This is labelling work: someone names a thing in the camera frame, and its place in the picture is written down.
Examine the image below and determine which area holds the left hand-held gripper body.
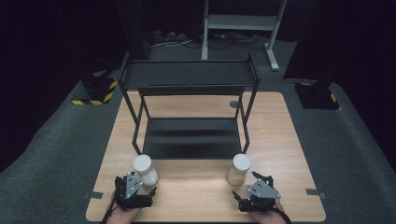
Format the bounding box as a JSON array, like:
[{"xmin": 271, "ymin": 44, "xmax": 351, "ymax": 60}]
[{"xmin": 113, "ymin": 171, "xmax": 154, "ymax": 211}]

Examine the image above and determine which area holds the grey metal stand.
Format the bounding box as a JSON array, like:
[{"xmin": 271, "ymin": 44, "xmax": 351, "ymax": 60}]
[{"xmin": 201, "ymin": 0, "xmax": 288, "ymax": 72}]

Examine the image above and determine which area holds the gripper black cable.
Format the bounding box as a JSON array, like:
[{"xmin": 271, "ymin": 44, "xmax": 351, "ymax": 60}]
[
  {"xmin": 100, "ymin": 195, "xmax": 119, "ymax": 224},
  {"xmin": 271, "ymin": 205, "xmax": 292, "ymax": 224}
]

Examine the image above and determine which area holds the black base with striped tape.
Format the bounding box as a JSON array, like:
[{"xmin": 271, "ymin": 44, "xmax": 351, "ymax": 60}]
[
  {"xmin": 293, "ymin": 80, "xmax": 341, "ymax": 111},
  {"xmin": 71, "ymin": 72, "xmax": 119, "ymax": 106}
]

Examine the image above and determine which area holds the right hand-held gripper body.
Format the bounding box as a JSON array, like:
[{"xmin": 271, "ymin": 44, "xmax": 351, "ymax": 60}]
[{"xmin": 238, "ymin": 178, "xmax": 282, "ymax": 215}]

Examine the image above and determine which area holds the black metal shelf rack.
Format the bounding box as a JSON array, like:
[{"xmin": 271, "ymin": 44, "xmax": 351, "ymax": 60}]
[{"xmin": 117, "ymin": 50, "xmax": 262, "ymax": 161}]

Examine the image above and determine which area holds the jar with white contents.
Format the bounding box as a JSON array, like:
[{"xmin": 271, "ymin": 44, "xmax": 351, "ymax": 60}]
[{"xmin": 133, "ymin": 154, "xmax": 160, "ymax": 188}]

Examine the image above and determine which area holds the power strip with plugs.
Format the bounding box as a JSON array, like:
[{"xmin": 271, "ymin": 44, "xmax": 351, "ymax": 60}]
[{"xmin": 150, "ymin": 30, "xmax": 194, "ymax": 49}]

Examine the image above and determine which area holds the person's left hand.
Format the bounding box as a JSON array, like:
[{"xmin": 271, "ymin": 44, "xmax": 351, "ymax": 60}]
[{"xmin": 106, "ymin": 199, "xmax": 142, "ymax": 224}]

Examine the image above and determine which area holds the person's right hand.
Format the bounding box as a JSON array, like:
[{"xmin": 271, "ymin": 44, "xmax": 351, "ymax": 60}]
[{"xmin": 247, "ymin": 199, "xmax": 288, "ymax": 224}]

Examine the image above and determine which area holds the jar with tan contents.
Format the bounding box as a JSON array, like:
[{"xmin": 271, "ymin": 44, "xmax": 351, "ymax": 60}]
[{"xmin": 225, "ymin": 153, "xmax": 252, "ymax": 187}]

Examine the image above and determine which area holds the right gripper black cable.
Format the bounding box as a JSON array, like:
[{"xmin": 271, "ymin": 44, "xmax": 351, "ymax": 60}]
[{"xmin": 271, "ymin": 205, "xmax": 292, "ymax": 224}]

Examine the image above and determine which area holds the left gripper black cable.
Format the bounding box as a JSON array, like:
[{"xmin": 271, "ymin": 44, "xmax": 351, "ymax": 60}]
[{"xmin": 100, "ymin": 195, "xmax": 119, "ymax": 224}]

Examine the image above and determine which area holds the grey tape piece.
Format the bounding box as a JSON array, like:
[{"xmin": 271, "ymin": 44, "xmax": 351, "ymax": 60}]
[
  {"xmin": 305, "ymin": 188, "xmax": 328, "ymax": 201},
  {"xmin": 83, "ymin": 189, "xmax": 104, "ymax": 201}
]

